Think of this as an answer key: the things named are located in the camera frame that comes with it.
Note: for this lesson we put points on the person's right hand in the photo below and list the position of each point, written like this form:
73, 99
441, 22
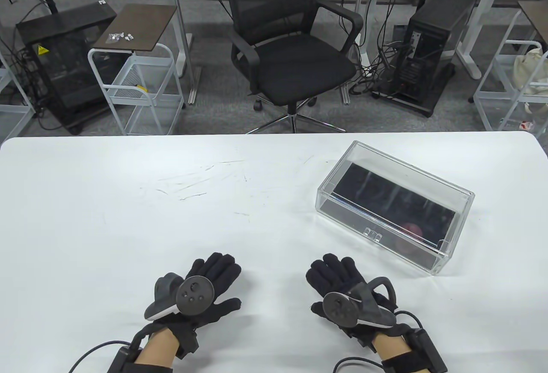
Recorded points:
338, 274

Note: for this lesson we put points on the person's left hand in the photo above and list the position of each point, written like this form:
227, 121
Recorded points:
227, 274

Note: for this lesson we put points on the person's left thumb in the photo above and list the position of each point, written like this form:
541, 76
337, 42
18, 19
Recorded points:
229, 306

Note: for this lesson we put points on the person's right thumb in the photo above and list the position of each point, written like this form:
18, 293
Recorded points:
317, 309

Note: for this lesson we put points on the person's right forearm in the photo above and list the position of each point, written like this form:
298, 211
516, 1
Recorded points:
387, 345

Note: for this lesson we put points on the person's left forearm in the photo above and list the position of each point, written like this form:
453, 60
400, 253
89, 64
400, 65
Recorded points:
156, 347

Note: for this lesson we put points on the grey controller on right glove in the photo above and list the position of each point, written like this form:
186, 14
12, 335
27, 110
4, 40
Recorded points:
351, 304

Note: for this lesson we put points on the grey controller on glove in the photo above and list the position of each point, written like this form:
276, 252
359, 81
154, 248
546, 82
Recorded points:
351, 304
192, 295

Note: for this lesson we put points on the grey controller on left glove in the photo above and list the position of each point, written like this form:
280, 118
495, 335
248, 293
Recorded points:
192, 295

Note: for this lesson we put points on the clear acrylic box, black base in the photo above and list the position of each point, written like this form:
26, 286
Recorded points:
394, 212

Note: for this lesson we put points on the black rolling tower stand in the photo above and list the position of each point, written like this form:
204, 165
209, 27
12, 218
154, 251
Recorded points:
421, 101

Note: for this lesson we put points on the black mesh office chair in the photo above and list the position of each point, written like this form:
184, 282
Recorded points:
284, 43

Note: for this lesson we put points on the white cart with cream bag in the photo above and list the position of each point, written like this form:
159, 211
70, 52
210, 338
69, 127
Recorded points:
496, 90

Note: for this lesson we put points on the black glass-sided cabinet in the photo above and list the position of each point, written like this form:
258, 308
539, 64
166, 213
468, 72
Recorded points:
64, 69

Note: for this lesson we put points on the black computer tower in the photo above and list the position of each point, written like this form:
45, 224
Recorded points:
432, 43

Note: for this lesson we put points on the small metal parts pile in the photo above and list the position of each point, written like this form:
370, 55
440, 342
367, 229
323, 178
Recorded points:
119, 37

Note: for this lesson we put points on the cream cloth bag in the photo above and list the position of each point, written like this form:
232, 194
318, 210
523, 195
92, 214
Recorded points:
531, 69

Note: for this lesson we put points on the white desk with curved edge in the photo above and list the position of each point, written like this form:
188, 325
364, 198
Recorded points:
483, 13

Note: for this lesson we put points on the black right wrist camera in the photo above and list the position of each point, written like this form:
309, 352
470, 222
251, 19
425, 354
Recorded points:
426, 349

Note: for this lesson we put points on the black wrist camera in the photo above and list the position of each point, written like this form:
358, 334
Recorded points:
124, 360
426, 349

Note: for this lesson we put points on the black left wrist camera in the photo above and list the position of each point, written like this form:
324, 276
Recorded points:
124, 360

